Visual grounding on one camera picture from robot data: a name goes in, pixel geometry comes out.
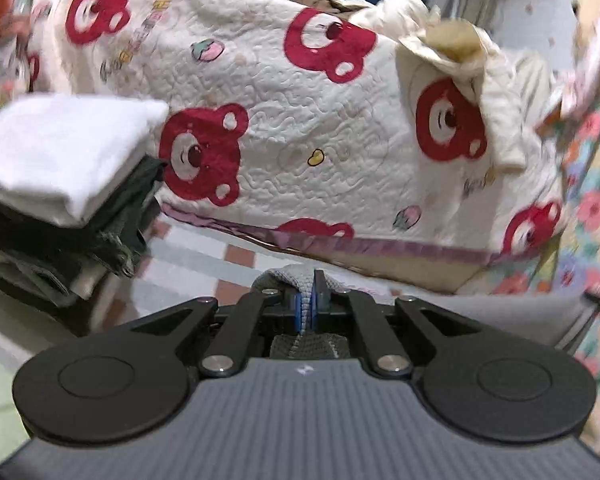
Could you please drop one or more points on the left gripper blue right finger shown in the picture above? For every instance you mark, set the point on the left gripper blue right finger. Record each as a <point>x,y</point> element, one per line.
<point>355,316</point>

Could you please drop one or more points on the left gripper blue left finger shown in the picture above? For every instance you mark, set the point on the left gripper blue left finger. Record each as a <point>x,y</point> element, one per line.
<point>247,330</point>

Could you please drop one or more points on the grey waffle knit shirt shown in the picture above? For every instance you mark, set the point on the grey waffle knit shirt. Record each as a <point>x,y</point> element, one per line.
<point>556,320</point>

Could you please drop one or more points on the checkered bed sheet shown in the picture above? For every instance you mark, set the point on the checkered bed sheet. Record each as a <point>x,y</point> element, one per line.
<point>182,262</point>

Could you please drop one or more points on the red bear quilted blanket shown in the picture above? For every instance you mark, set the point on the red bear quilted blanket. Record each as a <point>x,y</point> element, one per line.
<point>310,134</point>

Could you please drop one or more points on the grey folded sweater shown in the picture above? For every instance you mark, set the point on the grey folded sweater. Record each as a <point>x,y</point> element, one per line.
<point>62,286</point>

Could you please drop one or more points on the floral fabric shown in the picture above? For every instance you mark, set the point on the floral fabric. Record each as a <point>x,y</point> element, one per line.
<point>565,110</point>

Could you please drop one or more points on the cream crumpled pillow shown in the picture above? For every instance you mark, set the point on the cream crumpled pillow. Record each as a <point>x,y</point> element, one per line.
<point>430,30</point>

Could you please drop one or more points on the grey bunny plush toy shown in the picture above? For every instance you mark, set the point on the grey bunny plush toy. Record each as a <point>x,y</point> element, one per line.
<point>15,32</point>

